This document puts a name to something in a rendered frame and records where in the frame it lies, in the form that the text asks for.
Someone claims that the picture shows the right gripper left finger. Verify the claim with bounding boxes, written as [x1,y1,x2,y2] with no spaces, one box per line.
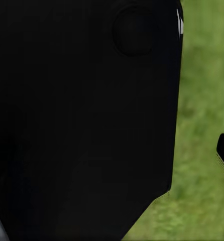
[0,134,18,180]

